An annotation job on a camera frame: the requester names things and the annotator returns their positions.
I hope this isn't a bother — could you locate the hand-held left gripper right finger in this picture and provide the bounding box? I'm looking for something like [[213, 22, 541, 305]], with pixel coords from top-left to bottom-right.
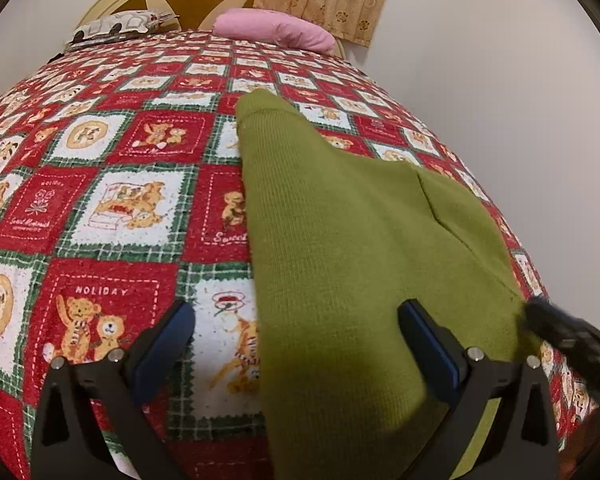
[[397, 299, 563, 480]]

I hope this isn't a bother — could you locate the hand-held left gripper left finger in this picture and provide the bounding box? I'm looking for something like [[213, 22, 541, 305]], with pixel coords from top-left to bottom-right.
[[30, 300, 197, 480]]

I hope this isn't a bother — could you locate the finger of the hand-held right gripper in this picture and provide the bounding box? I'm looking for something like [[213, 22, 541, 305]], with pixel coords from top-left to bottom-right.
[[522, 296, 600, 356]]

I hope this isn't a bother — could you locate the beige floral curtain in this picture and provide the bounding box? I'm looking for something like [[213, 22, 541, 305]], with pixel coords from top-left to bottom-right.
[[252, 0, 400, 47]]

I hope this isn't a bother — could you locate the grey patterned pillow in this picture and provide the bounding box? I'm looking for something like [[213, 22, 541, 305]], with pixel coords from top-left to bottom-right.
[[65, 9, 183, 51]]

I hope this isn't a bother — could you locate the red checkered printed blanket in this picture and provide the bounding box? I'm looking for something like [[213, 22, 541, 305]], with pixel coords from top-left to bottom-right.
[[0, 29, 600, 480]]

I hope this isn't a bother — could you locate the green knit sweater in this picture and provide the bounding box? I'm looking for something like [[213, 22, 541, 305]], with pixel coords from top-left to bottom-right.
[[236, 89, 543, 480]]

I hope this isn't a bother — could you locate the pink pillow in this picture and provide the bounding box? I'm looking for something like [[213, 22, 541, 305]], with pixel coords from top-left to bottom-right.
[[214, 7, 338, 54]]

